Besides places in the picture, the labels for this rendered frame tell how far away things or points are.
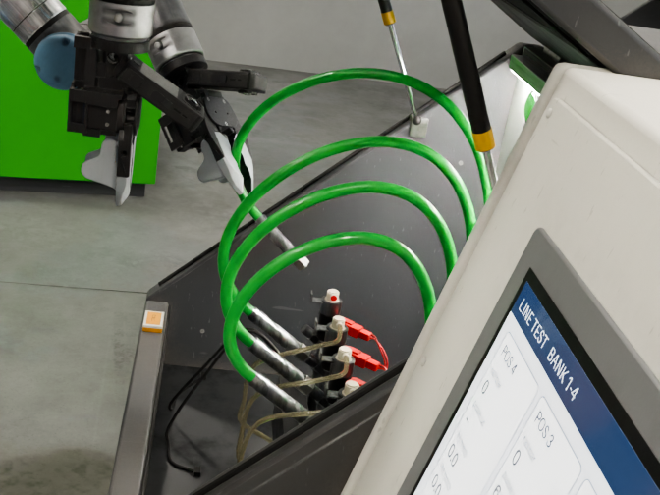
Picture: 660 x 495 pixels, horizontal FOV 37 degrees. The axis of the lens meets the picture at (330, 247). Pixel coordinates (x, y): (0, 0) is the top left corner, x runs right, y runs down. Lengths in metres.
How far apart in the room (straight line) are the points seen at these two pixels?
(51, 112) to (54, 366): 1.60
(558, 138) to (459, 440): 0.25
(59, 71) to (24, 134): 3.28
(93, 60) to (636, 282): 0.76
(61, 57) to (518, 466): 0.88
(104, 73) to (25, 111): 3.40
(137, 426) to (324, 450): 0.39
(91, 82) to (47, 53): 0.16
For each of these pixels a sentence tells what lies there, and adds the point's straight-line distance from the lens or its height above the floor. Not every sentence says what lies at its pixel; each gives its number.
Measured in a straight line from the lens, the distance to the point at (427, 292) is 1.07.
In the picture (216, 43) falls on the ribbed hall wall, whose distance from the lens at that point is 7.82.
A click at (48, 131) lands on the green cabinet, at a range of 4.64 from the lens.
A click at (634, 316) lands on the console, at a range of 0.63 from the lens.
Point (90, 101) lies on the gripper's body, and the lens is 1.21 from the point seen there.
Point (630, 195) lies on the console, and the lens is 0.69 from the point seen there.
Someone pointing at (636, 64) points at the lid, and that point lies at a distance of 0.91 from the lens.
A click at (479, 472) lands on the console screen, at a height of 1.29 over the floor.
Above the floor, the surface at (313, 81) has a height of 1.40.
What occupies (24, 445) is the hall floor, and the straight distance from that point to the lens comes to 2.98.
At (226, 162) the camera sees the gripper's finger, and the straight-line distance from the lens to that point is 1.38.
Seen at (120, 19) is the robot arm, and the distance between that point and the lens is 1.18.
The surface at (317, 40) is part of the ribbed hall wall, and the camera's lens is 7.88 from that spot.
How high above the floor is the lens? 1.69
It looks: 22 degrees down
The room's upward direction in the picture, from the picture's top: 10 degrees clockwise
